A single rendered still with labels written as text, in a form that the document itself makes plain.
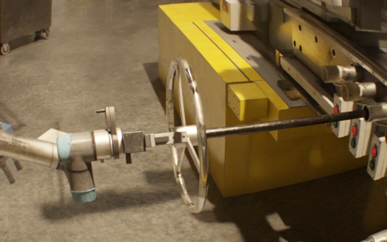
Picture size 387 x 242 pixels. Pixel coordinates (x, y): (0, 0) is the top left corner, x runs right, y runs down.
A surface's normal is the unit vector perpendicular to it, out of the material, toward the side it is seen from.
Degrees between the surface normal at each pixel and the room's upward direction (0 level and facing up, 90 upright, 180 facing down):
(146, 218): 0
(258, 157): 90
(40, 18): 90
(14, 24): 90
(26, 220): 0
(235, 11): 90
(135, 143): 63
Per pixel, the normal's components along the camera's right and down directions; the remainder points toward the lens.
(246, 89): -0.01, -0.90
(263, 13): 0.23, 0.41
